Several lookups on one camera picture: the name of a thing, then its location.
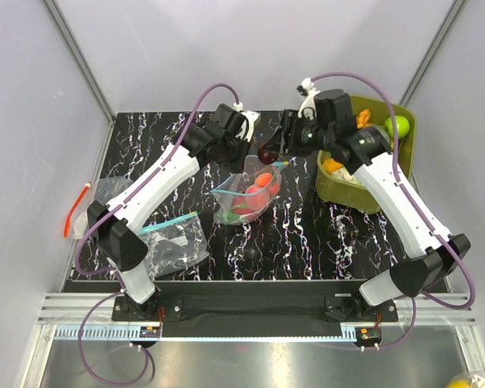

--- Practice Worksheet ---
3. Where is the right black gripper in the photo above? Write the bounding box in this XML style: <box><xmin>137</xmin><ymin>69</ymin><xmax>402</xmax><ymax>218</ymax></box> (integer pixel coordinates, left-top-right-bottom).
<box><xmin>263</xmin><ymin>109</ymin><xmax>333</xmax><ymax>158</ymax></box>

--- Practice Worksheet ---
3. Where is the dark red plum toy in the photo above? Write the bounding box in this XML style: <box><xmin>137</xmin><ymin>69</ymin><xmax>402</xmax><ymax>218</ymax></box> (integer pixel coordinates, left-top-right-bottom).
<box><xmin>258</xmin><ymin>148</ymin><xmax>279</xmax><ymax>165</ymax></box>

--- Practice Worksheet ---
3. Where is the peach toy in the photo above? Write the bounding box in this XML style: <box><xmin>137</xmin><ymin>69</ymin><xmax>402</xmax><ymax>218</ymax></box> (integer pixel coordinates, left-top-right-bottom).
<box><xmin>244</xmin><ymin>184</ymin><xmax>269</xmax><ymax>211</ymax></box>
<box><xmin>255</xmin><ymin>172</ymin><xmax>273</xmax><ymax>188</ymax></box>

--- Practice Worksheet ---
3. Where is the clear bag teal zipper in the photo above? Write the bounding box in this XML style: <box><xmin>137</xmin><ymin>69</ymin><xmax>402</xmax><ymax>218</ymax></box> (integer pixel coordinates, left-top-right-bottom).
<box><xmin>211</xmin><ymin>155</ymin><xmax>289</xmax><ymax>226</ymax></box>

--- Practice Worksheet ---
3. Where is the red dragon fruit toy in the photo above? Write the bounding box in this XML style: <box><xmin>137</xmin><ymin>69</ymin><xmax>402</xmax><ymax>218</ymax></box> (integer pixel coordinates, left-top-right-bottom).
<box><xmin>225</xmin><ymin>198</ymin><xmax>261</xmax><ymax>225</ymax></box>

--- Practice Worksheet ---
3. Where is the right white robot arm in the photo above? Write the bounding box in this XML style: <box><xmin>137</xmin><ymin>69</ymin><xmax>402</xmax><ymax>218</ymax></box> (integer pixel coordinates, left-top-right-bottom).
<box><xmin>259</xmin><ymin>86</ymin><xmax>470</xmax><ymax>321</ymax></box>

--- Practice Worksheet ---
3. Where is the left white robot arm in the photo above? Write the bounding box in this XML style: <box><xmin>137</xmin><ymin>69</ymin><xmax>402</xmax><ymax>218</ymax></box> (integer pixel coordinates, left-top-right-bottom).
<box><xmin>87</xmin><ymin>103</ymin><xmax>260</xmax><ymax>320</ymax></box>

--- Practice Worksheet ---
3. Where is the clear bag on stack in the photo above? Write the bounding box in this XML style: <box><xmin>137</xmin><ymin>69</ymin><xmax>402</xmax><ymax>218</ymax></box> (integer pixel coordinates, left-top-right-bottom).
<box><xmin>137</xmin><ymin>212</ymin><xmax>209</xmax><ymax>279</ymax></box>

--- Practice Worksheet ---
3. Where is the clear bag orange zipper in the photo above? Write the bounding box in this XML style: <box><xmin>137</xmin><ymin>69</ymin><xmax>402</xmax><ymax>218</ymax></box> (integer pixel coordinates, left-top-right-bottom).
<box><xmin>63</xmin><ymin>176</ymin><xmax>133</xmax><ymax>240</ymax></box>

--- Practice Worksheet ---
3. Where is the olive green plastic bin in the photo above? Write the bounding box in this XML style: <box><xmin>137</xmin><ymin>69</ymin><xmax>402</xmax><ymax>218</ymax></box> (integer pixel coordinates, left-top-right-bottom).
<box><xmin>315</xmin><ymin>95</ymin><xmax>416</xmax><ymax>214</ymax></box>

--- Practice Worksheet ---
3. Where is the black marbled table mat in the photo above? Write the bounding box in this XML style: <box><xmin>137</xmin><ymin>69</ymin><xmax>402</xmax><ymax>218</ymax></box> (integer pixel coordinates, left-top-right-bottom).
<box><xmin>100</xmin><ymin>112</ymin><xmax>407</xmax><ymax>280</ymax></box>

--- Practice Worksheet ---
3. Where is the green apple toy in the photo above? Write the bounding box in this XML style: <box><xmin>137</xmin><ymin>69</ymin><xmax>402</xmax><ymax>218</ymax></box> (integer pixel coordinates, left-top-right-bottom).
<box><xmin>384</xmin><ymin>115</ymin><xmax>411</xmax><ymax>139</ymax></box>

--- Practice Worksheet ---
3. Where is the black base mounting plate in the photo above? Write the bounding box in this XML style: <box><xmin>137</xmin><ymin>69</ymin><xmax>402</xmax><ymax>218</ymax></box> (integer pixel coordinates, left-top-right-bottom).
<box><xmin>112</xmin><ymin>280</ymin><xmax>399</xmax><ymax>323</ymax></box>

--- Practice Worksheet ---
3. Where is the yellow lemon toy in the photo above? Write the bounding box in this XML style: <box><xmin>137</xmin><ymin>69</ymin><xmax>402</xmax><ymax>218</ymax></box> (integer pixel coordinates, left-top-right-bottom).
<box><xmin>446</xmin><ymin>378</ymin><xmax>472</xmax><ymax>388</ymax></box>

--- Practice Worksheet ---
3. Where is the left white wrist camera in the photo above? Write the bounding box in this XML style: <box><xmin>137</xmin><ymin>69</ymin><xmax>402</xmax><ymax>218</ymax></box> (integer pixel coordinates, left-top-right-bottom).
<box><xmin>233</xmin><ymin>102</ymin><xmax>261</xmax><ymax>142</ymax></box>

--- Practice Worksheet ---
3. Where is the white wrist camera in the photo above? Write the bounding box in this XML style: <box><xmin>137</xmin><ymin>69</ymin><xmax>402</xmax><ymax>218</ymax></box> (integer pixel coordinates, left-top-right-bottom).
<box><xmin>297</xmin><ymin>78</ymin><xmax>320</xmax><ymax>120</ymax></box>
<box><xmin>233</xmin><ymin>102</ymin><xmax>261</xmax><ymax>142</ymax></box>

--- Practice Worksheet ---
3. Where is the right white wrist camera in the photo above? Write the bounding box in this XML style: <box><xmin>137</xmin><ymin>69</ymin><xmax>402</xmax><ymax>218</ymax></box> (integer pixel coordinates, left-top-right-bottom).
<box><xmin>297</xmin><ymin>78</ymin><xmax>320</xmax><ymax>120</ymax></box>

